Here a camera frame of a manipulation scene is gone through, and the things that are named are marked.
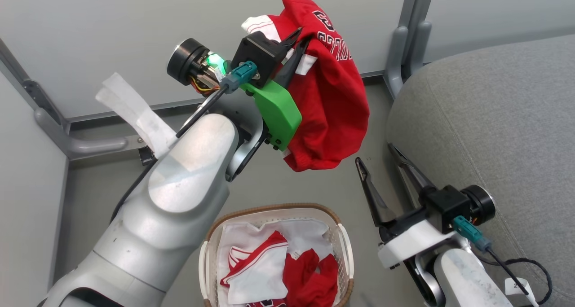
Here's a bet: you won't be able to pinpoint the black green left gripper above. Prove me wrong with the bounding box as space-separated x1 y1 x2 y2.
231 27 310 151

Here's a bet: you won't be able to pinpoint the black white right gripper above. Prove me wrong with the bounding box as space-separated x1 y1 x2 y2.
354 143 471 270

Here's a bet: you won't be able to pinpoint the red jersey black lettering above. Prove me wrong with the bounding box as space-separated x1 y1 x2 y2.
241 0 370 172

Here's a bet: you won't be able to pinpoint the white laundry basket brown rim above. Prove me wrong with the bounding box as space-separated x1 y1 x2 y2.
199 203 355 307

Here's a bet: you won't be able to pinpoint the clothes in basket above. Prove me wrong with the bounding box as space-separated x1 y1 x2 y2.
219 230 289 306

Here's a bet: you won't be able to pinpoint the white mesh jersey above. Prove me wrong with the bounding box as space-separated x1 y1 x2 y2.
218 219 331 272

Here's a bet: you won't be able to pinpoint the grey metal partition leg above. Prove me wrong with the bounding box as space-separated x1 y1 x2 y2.
384 0 437 100
0 38 151 160

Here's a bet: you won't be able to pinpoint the grey fabric sofa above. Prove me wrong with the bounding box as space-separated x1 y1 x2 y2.
386 34 575 307

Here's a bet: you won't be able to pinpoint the white tape strip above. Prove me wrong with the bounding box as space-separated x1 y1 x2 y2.
95 72 178 159

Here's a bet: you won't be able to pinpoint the black caster wheel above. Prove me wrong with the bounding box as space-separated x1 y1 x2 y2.
138 146 156 166

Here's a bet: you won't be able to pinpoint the black cable teal plug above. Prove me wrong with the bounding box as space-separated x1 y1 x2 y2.
110 60 260 222
451 215 553 306

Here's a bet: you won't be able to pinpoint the white cable tag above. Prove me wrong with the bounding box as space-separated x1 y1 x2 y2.
504 277 539 307

